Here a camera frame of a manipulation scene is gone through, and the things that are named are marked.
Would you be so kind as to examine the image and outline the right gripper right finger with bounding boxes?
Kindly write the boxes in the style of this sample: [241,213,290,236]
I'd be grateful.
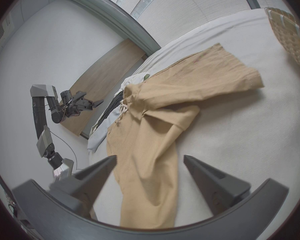
[183,155,252,216]

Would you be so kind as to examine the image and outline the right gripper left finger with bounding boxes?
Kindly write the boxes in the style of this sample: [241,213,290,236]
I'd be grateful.
[49,155,118,221]

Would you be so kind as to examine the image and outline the tan shorts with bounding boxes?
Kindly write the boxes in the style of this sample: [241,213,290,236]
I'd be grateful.
[106,43,265,229]

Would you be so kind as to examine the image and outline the black garment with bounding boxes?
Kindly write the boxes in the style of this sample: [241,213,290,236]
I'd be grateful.
[99,91,126,125]

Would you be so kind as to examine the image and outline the pale blue garment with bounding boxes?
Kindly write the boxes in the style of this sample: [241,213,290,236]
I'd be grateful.
[87,106,127,157]

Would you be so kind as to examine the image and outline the white garment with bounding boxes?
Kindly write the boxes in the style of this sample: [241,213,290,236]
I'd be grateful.
[120,73,150,91]

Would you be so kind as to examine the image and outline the bed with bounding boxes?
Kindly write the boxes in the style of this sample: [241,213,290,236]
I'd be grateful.
[60,6,300,228]

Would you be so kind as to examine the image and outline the round woven basket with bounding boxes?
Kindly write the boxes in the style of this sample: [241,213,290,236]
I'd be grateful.
[265,7,300,78]

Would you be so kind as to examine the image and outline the window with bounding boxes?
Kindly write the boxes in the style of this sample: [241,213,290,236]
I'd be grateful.
[62,0,300,57]

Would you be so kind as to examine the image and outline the black cable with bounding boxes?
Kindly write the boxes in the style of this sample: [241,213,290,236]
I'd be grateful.
[50,131,84,171]

